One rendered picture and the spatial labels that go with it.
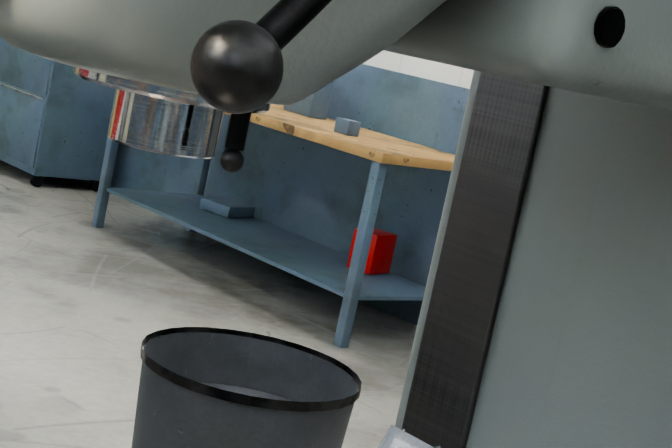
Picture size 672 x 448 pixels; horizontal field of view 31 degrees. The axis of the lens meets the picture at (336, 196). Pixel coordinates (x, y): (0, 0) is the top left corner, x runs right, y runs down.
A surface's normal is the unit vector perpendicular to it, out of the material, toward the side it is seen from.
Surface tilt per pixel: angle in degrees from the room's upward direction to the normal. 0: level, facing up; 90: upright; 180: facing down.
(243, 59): 78
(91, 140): 90
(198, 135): 90
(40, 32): 134
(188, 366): 86
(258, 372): 86
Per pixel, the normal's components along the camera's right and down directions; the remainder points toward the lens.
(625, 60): 0.62, 0.38
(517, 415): -0.73, -0.06
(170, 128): 0.18, 0.17
